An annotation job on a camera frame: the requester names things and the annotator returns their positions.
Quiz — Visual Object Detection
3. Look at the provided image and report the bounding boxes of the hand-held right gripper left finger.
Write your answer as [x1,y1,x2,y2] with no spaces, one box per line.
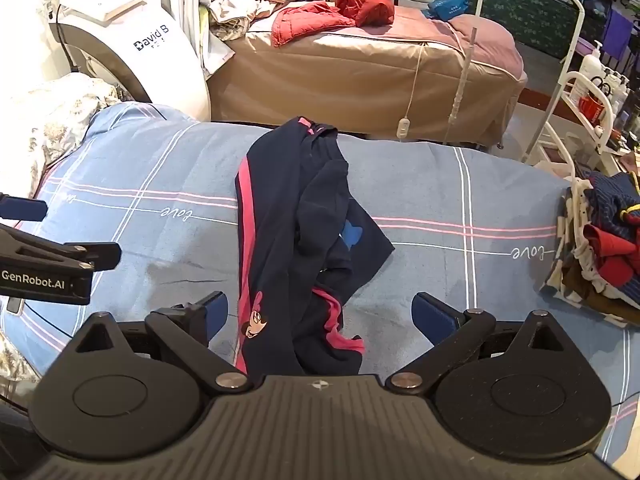
[66,290,254,394]

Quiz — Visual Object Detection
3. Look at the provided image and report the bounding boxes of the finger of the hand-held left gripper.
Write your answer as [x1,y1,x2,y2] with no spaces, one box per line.
[0,222,122,275]
[0,192,49,222]

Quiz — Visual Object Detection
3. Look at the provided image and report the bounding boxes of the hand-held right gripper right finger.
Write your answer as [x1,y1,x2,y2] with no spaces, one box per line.
[385,292,567,396]

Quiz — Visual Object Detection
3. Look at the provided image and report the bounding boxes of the navy pants with pink stripes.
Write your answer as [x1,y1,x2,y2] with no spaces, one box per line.
[234,116,396,377]

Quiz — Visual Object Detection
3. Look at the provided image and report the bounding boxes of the pile of mixed clothes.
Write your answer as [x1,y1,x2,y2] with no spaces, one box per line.
[539,170,640,328]

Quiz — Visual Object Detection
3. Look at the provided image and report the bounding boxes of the blue plaid bed sheet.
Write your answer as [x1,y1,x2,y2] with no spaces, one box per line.
[0,101,640,466]

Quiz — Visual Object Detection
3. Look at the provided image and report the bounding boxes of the white beauty machine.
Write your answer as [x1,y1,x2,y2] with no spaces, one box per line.
[47,0,213,122]

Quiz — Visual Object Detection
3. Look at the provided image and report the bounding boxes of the clear hanging tube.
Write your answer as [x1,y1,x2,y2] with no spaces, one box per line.
[446,29,477,147]

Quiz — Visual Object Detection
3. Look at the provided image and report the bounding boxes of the tan covered massage bed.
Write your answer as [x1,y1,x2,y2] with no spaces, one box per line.
[207,2,529,150]

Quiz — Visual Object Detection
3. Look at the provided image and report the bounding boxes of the red cup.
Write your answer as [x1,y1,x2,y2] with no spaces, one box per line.
[579,95,607,122]

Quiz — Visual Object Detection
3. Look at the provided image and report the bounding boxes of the white trolley cart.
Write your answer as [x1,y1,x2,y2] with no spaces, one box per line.
[530,71,640,181]

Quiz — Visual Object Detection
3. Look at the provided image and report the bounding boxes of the crumpled white blanket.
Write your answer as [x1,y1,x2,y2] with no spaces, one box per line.
[199,0,295,42]

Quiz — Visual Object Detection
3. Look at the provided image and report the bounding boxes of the white pump bottle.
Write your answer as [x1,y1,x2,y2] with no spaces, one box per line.
[575,40,604,102]

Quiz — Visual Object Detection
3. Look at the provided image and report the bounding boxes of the red padded jacket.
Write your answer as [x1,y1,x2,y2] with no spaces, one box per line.
[270,0,396,48]

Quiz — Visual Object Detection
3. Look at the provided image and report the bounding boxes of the blue bag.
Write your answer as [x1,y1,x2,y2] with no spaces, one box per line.
[426,0,471,22]

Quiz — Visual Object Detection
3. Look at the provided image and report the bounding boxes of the green patterned panel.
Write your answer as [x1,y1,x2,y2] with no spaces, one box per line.
[465,0,608,61]

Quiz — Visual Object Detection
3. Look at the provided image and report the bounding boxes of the white corded switch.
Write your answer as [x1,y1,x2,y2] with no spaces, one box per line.
[396,42,426,139]

